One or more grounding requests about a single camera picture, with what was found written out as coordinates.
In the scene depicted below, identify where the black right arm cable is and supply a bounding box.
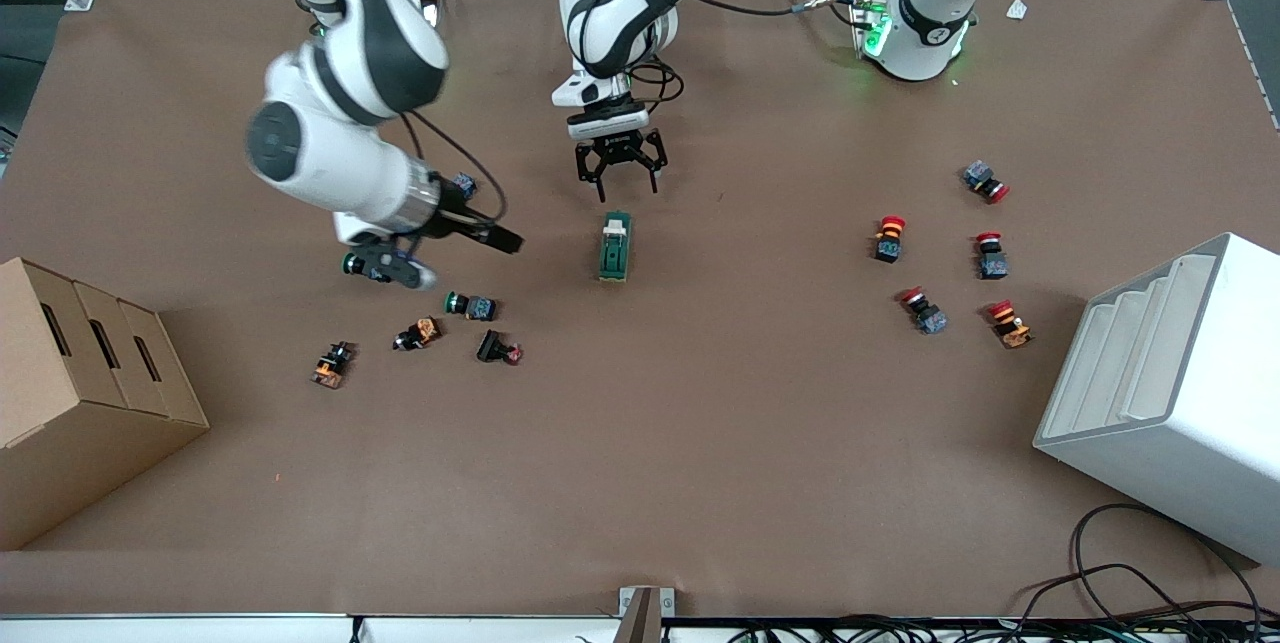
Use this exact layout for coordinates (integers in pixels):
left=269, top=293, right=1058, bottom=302
left=400, top=108, right=507, bottom=224

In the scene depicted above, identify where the brown cardboard box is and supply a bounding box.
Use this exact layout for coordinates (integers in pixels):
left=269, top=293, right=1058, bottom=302
left=0, top=256, right=211, bottom=552

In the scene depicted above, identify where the red emergency button orange block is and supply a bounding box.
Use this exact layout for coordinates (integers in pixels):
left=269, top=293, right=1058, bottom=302
left=986, top=299, right=1035, bottom=351
left=872, top=215, right=909, bottom=265

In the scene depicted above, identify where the green load switch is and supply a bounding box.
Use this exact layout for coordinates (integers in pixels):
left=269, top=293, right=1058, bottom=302
left=598, top=211, right=635, bottom=283

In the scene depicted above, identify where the brown table cover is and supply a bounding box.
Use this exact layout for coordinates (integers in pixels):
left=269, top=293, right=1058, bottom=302
left=0, top=0, right=1280, bottom=617

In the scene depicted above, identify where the red emergency button blue block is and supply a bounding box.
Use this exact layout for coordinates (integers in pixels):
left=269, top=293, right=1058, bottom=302
left=975, top=231, right=1010, bottom=281
left=897, top=286, right=949, bottom=336
left=962, top=160, right=1011, bottom=204

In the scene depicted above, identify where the black looped cable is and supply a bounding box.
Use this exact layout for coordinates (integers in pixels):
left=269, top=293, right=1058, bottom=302
left=1072, top=503, right=1266, bottom=624

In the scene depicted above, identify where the white tiered rack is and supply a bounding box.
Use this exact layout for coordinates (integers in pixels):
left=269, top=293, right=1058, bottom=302
left=1033, top=231, right=1280, bottom=567

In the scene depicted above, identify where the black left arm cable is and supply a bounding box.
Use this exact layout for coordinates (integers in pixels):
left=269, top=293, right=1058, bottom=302
left=625, top=0, right=936, bottom=116

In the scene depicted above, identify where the black square pushbutton red terminal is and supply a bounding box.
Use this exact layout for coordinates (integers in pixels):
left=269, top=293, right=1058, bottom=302
left=476, top=328, right=524, bottom=366

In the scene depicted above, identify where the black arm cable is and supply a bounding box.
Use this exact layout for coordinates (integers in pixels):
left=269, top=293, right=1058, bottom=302
left=400, top=108, right=507, bottom=224
left=625, top=0, right=936, bottom=116

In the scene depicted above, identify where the black cable bundle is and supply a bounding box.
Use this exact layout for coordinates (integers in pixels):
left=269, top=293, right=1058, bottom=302
left=730, top=563, right=1280, bottom=643

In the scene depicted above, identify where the aluminium post with bracket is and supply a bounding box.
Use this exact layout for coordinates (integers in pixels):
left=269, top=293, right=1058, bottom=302
left=618, top=585, right=676, bottom=643

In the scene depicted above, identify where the black pushbutton orange block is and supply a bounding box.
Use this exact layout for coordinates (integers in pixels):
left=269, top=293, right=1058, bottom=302
left=393, top=316, right=442, bottom=352
left=310, top=341, right=357, bottom=390

